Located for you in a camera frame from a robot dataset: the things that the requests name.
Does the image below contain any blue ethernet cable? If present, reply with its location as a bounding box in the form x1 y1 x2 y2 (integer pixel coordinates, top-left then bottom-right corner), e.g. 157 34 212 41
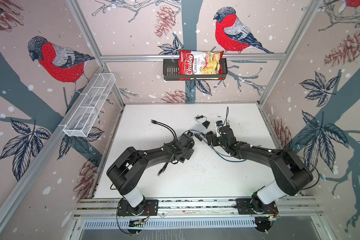
208 140 247 163

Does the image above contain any black ethernet cable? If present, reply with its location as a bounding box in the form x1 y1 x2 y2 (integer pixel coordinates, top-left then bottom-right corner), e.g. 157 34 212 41
157 161 170 177
150 119 178 140

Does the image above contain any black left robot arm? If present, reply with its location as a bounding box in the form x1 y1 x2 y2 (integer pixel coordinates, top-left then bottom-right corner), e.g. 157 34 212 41
107 131 195 215

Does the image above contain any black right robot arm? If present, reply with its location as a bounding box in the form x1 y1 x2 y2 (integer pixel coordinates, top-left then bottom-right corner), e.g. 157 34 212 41
206 125 314 214

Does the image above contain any red cassava chips bag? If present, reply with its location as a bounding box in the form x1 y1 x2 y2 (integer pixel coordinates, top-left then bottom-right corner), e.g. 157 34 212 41
179 50 224 75

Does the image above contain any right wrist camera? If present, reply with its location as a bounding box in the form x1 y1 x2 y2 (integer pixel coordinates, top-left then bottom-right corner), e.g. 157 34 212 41
216 124 229 138

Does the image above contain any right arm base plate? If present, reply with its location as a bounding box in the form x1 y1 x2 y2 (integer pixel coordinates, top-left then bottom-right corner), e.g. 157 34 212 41
235 198 279 215

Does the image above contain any black wall basket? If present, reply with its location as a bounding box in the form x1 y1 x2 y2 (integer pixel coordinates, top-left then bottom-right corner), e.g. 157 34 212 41
163 58 228 81

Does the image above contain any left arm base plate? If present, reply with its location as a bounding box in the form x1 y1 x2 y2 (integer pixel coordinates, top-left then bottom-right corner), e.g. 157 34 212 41
117 199 159 217

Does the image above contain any aluminium mounting rail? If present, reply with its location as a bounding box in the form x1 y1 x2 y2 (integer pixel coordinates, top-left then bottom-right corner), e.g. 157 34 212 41
72 196 324 219

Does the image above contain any white wire mesh shelf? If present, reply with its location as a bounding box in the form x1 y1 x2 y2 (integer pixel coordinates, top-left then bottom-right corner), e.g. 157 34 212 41
63 73 116 138

